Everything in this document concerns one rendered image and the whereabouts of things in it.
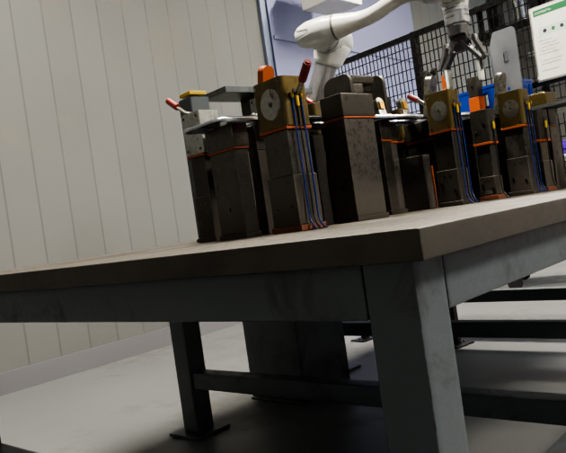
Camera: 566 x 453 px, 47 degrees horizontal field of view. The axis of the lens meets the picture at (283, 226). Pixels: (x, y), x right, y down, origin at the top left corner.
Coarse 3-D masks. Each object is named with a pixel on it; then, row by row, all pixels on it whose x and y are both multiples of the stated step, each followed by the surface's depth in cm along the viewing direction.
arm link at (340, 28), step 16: (384, 0) 239; (400, 0) 232; (416, 0) 230; (432, 0) 225; (448, 0) 228; (336, 16) 257; (352, 16) 254; (368, 16) 249; (384, 16) 246; (336, 32) 258; (352, 32) 259
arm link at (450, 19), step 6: (456, 6) 234; (462, 6) 234; (444, 12) 237; (450, 12) 235; (456, 12) 234; (462, 12) 234; (468, 12) 236; (444, 18) 238; (450, 18) 235; (456, 18) 234; (462, 18) 234; (468, 18) 235; (450, 24) 237
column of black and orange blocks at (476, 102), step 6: (468, 78) 270; (474, 78) 267; (468, 84) 270; (474, 84) 268; (480, 84) 269; (468, 90) 270; (474, 90) 268; (480, 90) 268; (474, 96) 268; (480, 96) 267; (474, 102) 269; (480, 102) 267; (474, 108) 269; (480, 108) 267
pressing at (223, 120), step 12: (216, 120) 158; (228, 120) 166; (240, 120) 169; (252, 120) 172; (312, 120) 187; (396, 120) 214; (408, 120) 217; (420, 120) 222; (192, 132) 173; (204, 132) 175
